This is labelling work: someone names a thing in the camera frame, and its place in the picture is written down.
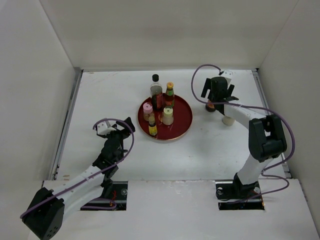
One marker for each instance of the tall dark vinegar bottle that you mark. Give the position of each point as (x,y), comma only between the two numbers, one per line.
(156,93)

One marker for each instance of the small yellow label bottle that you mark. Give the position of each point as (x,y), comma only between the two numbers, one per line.
(152,126)

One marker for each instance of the silver cap salt shaker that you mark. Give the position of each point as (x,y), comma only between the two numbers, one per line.
(228,121)

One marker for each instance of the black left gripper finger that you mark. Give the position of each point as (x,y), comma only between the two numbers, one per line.
(111,128)
(128,125)

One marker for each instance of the red lid sauce jar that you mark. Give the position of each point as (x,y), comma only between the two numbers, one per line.
(210,107)

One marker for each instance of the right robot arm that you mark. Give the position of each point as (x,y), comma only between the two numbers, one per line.
(266,138)

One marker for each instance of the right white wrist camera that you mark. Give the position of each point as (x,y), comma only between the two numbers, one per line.
(227,74)

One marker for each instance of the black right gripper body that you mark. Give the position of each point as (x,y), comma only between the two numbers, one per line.
(211,96)

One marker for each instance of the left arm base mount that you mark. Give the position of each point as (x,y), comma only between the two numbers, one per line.
(113,197)

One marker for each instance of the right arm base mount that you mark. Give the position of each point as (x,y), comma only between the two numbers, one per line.
(234,196)

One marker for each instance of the red round tray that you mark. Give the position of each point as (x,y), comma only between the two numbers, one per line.
(183,118)

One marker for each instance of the cream cap spice jar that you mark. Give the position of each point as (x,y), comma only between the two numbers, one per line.
(167,116)

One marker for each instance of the yellow cap sauce bottle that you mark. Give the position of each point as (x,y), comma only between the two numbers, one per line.
(169,97)

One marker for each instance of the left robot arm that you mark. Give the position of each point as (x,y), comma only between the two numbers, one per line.
(50,207)

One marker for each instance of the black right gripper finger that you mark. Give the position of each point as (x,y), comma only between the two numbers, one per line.
(230,90)
(207,87)

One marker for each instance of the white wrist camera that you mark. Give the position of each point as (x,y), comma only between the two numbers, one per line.
(227,74)
(103,128)

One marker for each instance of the pink cap spice jar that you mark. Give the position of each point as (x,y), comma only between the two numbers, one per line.
(147,111)

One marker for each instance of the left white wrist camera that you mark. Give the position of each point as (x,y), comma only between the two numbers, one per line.
(103,128)

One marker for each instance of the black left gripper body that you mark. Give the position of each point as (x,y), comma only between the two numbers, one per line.
(120,135)

